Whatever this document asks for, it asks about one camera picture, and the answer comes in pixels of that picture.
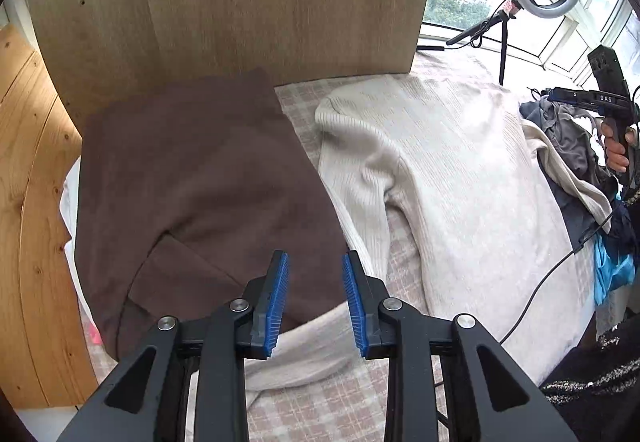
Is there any cream ribbed knit sweater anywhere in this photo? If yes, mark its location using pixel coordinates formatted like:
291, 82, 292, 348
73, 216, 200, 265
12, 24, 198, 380
245, 72, 613, 393

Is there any black cable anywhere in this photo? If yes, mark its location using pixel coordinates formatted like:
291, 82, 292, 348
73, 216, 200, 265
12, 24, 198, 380
500, 212, 615, 344

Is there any person's black knit sweater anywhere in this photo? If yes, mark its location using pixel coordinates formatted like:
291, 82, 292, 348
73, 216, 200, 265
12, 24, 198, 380
540, 317, 640, 442

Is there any pink plaid blanket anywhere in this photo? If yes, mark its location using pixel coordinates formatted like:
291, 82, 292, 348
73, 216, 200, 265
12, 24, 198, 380
80, 49, 596, 442

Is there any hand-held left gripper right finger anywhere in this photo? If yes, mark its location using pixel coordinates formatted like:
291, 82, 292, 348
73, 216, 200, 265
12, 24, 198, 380
341, 250, 583, 442

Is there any dark grey garment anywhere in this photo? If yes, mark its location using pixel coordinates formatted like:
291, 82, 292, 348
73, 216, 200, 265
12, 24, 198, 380
520, 94, 608, 187

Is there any dark navy garment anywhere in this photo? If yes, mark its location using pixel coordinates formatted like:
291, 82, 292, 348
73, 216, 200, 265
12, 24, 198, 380
560, 172, 640, 270

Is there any bright blue cloth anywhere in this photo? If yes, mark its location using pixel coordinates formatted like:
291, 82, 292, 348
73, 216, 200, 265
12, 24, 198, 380
594, 237, 636, 307

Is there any pine wood panel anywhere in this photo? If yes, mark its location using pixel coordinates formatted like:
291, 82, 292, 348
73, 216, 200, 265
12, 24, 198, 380
0, 24, 98, 408

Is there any white cloth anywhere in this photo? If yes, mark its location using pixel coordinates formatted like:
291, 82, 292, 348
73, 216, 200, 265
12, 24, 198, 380
59, 157, 101, 323

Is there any person's right hand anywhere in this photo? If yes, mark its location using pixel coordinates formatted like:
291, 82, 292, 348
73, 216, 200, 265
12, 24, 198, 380
601, 118, 638, 175

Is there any brown garment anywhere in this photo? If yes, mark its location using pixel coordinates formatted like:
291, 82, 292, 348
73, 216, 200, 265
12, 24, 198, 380
74, 66, 351, 360

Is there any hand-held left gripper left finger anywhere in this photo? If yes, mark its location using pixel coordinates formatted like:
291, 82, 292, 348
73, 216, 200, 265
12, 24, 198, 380
55, 249, 291, 442

